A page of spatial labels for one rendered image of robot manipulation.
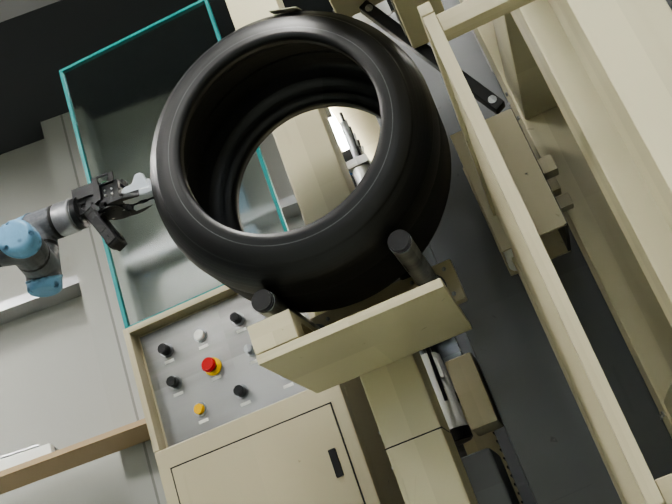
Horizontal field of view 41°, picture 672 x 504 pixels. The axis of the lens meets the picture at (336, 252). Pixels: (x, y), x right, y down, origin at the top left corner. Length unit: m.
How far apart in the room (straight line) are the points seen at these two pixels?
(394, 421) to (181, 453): 0.75
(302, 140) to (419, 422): 0.74
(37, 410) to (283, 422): 3.70
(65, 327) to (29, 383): 0.41
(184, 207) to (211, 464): 0.90
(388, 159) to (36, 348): 4.61
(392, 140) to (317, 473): 1.00
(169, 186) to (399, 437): 0.71
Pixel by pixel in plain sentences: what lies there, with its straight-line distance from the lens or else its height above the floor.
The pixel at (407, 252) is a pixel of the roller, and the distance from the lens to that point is 1.64.
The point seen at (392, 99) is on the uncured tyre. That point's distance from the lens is 1.70.
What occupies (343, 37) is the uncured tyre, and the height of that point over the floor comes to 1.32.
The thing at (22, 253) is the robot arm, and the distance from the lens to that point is 1.87.
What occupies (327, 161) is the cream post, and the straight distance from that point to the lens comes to 2.14.
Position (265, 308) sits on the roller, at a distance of 1.67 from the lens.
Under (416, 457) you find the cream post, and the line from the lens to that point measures 1.93.
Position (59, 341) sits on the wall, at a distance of 6.00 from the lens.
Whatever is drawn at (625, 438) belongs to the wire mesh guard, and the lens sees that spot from 1.02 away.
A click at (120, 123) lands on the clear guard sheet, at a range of 2.91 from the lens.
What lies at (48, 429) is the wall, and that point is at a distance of 5.89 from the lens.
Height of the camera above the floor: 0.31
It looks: 22 degrees up
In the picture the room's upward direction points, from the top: 20 degrees counter-clockwise
